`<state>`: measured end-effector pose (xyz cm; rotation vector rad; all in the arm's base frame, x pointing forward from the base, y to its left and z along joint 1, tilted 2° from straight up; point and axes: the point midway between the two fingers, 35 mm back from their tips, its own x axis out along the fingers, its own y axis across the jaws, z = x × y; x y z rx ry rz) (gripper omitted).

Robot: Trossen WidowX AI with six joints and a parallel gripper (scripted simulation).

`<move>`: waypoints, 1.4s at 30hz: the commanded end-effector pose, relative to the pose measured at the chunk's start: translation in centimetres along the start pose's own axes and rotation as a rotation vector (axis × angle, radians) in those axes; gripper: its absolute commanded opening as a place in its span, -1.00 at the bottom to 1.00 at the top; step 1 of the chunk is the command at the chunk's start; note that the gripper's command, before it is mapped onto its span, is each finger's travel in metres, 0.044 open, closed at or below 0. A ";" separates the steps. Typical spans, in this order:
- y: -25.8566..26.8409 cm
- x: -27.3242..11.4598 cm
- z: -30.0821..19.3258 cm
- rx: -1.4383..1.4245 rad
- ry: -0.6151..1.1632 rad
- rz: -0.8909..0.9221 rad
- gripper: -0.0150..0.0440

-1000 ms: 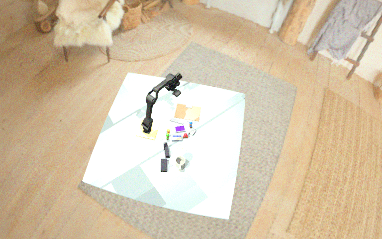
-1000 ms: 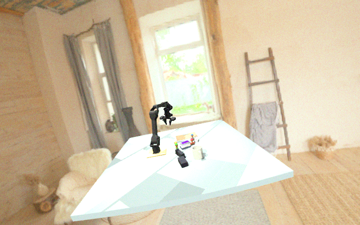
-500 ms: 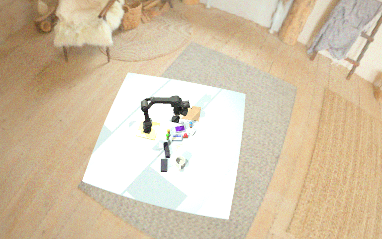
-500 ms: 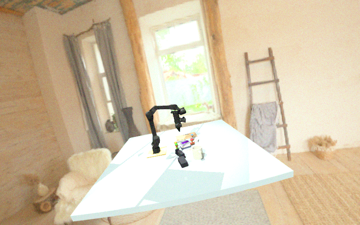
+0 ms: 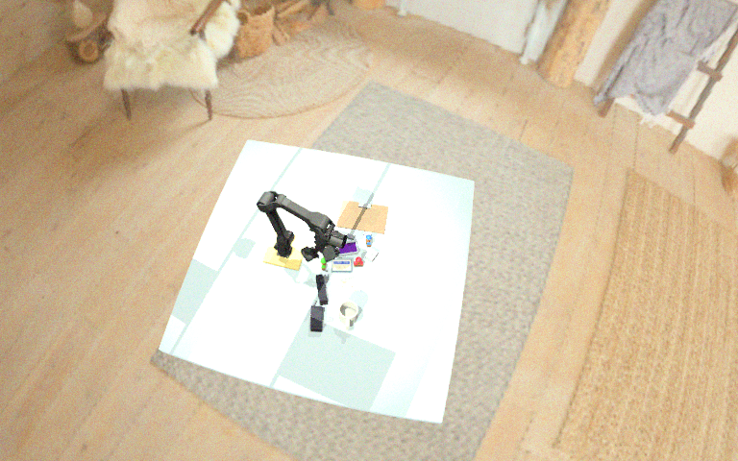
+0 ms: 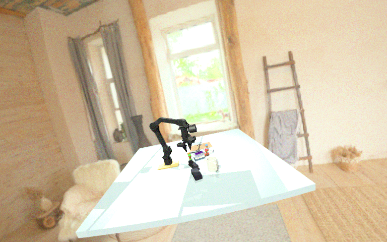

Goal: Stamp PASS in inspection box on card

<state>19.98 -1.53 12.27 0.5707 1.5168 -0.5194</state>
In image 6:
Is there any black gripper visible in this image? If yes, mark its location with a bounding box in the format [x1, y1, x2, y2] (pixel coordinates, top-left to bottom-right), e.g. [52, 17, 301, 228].
[176, 134, 192, 152]

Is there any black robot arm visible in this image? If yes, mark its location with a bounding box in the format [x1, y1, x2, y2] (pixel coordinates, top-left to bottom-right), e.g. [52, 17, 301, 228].
[149, 117, 197, 166]

